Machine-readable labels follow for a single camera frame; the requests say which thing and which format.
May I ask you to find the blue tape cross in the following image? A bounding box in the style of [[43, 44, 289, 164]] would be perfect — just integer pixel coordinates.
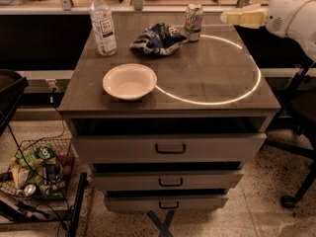
[[147, 210, 175, 237]]

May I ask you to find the grey drawer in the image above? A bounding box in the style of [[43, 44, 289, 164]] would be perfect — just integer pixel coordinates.
[[105, 195, 228, 212], [93, 170, 243, 192], [72, 133, 266, 164]]

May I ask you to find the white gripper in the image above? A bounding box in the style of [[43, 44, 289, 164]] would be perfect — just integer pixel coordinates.
[[220, 0, 316, 50]]

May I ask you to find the crumpled blue chip bag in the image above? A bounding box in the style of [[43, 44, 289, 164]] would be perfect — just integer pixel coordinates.
[[129, 23, 188, 56]]

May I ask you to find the black office chair base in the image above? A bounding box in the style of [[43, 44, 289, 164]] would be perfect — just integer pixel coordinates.
[[265, 61, 316, 208]]

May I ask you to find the black bin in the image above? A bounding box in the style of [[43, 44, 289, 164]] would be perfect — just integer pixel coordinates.
[[0, 69, 29, 135]]

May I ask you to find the black cable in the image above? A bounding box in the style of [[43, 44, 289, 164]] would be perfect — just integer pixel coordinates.
[[0, 87, 70, 232]]

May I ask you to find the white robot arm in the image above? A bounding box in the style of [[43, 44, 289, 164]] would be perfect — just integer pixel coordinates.
[[220, 0, 316, 61]]

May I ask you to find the clear plastic water bottle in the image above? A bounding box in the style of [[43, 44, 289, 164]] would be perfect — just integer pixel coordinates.
[[89, 0, 118, 56]]

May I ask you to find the bottom grey drawer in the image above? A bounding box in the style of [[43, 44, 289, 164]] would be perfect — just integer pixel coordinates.
[[105, 195, 228, 212]]

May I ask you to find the green snack bag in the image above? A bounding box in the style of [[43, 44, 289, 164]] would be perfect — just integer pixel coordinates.
[[16, 145, 57, 185]]

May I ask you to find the grey drawer cabinet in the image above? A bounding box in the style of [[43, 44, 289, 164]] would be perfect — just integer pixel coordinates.
[[59, 13, 279, 198]]

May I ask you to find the wire basket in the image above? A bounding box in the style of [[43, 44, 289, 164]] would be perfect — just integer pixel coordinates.
[[0, 139, 75, 199]]

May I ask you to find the black stand leg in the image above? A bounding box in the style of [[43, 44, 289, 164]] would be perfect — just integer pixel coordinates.
[[67, 172, 88, 237]]

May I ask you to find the top grey drawer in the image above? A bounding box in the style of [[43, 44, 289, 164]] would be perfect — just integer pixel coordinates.
[[72, 133, 266, 164]]

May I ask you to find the middle grey drawer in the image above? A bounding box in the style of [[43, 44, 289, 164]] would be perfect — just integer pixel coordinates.
[[93, 170, 243, 192]]

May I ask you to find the silver can in basket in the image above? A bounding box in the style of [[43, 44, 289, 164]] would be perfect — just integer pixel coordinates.
[[24, 184, 37, 197]]

